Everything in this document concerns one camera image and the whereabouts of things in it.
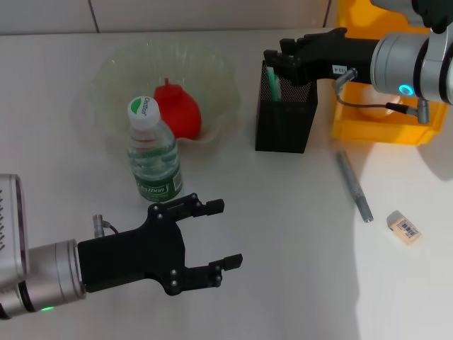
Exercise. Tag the grey metal pen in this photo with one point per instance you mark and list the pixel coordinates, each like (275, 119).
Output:
(354, 184)

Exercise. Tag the black mesh pen holder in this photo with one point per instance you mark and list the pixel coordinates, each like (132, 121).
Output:
(283, 124)

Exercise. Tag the beige eraser with barcode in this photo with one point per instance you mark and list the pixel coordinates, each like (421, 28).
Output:
(403, 226)

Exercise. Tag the yellow plastic bin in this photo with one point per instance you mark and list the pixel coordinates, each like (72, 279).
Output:
(375, 131)

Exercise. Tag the red pepper toy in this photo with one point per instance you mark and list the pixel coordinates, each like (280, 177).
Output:
(184, 113)

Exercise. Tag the green utility knife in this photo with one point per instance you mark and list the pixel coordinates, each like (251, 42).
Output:
(274, 86)

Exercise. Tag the left wrist camera housing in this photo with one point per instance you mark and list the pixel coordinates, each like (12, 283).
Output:
(12, 226)

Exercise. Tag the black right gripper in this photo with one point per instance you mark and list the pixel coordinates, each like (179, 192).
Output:
(336, 56)

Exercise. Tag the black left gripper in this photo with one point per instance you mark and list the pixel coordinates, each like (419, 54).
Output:
(134, 253)

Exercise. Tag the white paper ball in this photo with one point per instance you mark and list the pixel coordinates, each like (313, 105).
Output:
(371, 110)

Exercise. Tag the clear bottle with green label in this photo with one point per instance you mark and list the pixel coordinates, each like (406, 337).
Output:
(155, 159)

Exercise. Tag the wavy green glass fruit plate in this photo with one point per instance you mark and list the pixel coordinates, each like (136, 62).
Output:
(205, 71)

